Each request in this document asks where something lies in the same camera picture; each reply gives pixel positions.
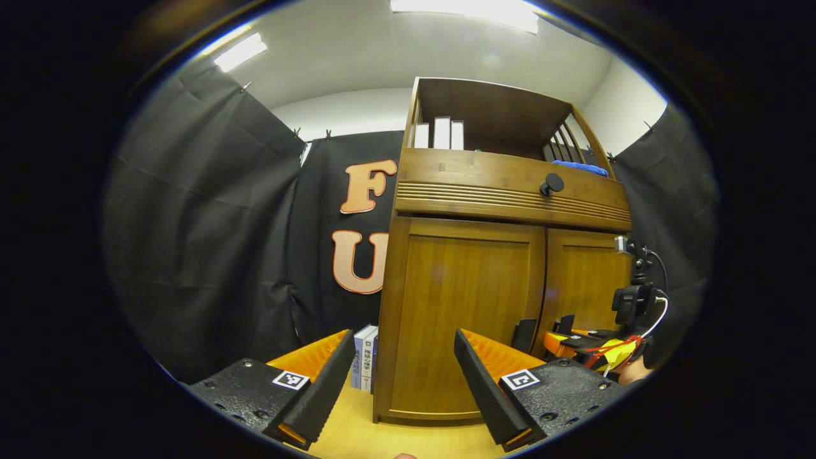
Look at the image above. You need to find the wooden double-door shoe cabinet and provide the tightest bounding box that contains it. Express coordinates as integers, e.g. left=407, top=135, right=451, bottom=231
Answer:
left=373, top=76, right=634, bottom=426

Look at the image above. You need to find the white spine book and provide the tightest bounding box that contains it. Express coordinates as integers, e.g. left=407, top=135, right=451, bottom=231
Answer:
left=361, top=326, right=378, bottom=394

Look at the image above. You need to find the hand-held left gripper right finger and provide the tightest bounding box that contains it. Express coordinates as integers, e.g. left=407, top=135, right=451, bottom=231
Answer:
left=454, top=329, right=641, bottom=452

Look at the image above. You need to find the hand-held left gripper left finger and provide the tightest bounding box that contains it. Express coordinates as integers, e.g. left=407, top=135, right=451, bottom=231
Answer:
left=180, top=329, right=356, bottom=451

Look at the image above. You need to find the small ceiling light panel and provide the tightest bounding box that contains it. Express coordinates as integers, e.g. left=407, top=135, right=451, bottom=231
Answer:
left=212, top=32, right=268, bottom=73

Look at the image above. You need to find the white cable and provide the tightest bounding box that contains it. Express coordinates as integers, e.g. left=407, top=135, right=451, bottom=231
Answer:
left=637, top=290, right=669, bottom=340

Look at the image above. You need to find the wooden cabinet door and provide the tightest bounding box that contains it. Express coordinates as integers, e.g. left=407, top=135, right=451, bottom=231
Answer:
left=388, top=217, right=548, bottom=421
left=534, top=228, right=633, bottom=358

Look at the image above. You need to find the blue folded cloth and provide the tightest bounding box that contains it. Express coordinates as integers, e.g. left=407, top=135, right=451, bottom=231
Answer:
left=551, top=160, right=609, bottom=178

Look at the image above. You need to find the black backdrop cloth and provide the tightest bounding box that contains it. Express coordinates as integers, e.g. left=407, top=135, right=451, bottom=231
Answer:
left=102, top=56, right=721, bottom=383

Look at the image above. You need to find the wooden ribbed cabinet drawer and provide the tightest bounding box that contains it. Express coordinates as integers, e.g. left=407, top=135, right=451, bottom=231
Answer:
left=394, top=148, right=634, bottom=233

